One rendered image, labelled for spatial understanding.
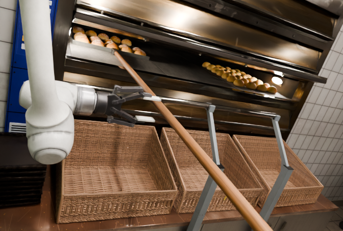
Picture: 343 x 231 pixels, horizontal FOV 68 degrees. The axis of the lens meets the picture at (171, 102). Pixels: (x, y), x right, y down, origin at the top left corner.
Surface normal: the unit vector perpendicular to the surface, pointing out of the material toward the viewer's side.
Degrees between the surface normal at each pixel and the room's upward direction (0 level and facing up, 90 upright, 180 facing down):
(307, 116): 90
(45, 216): 0
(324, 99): 90
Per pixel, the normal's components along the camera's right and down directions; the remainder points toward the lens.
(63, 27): 0.37, 0.39
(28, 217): 0.29, -0.91
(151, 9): 0.44, 0.06
